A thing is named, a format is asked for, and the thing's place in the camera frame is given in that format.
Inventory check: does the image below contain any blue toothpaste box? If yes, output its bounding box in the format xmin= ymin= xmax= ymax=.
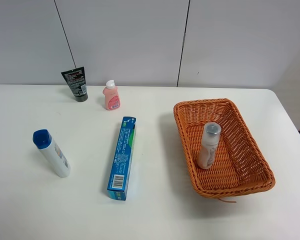
xmin=107 ymin=116 xmax=137 ymax=201

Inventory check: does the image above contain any orange wicker basket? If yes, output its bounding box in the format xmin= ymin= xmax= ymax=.
xmin=173 ymin=98 xmax=276 ymax=200

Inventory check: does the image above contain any pink lotion bottle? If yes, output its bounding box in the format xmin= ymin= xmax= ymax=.
xmin=102 ymin=80 xmax=121 ymax=111

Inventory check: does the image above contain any clear-capped pink bottle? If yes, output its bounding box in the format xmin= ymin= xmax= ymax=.
xmin=197 ymin=122 xmax=222 ymax=170

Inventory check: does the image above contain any black tube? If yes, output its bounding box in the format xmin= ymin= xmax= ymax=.
xmin=61 ymin=66 xmax=88 ymax=102

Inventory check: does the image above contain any white shampoo bottle blue cap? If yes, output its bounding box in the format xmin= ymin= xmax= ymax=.
xmin=32 ymin=129 xmax=71 ymax=178

